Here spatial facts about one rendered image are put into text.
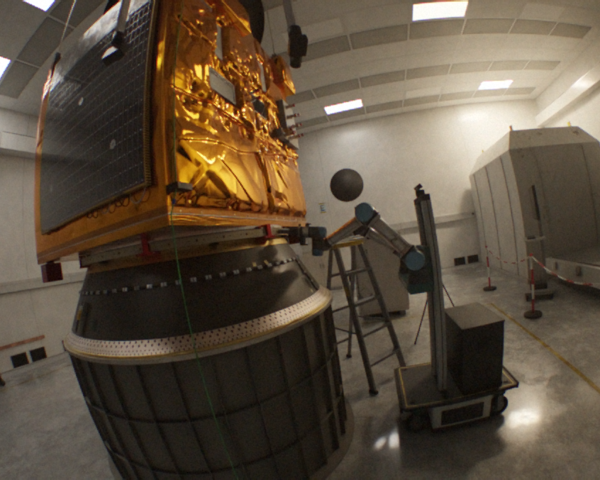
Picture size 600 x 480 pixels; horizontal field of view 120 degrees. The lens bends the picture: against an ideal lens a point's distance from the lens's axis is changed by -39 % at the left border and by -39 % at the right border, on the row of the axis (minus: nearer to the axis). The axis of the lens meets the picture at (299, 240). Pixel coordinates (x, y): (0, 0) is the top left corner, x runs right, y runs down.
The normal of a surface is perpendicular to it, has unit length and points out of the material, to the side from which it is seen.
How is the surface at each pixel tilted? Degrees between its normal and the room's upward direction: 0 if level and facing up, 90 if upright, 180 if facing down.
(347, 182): 90
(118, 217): 96
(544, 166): 90
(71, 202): 90
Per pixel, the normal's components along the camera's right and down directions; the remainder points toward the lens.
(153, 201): -0.27, 0.18
